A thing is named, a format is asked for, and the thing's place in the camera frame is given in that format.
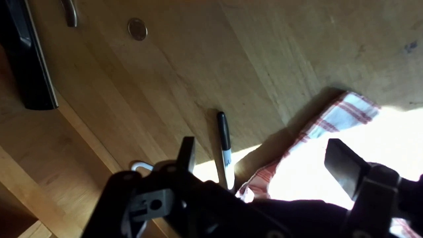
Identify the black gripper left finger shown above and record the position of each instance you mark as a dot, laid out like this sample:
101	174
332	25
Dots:
185	158

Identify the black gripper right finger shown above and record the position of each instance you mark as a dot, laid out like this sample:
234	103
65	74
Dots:
345	165

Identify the black marker pen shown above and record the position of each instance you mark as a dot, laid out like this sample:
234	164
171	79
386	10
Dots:
225	137

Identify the white loop hook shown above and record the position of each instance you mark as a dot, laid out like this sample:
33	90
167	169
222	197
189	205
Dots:
141	165

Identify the red white checkered cloth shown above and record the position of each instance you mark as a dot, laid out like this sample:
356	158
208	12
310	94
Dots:
377	133

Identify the wooden roll-top desk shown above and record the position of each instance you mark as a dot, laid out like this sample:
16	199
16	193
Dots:
270	65

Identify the copper coin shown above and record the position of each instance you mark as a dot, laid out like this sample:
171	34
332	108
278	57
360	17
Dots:
138	29

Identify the small metal clip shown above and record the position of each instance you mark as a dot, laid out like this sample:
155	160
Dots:
70	13

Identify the black flat device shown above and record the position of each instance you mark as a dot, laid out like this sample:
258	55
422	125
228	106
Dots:
19	38

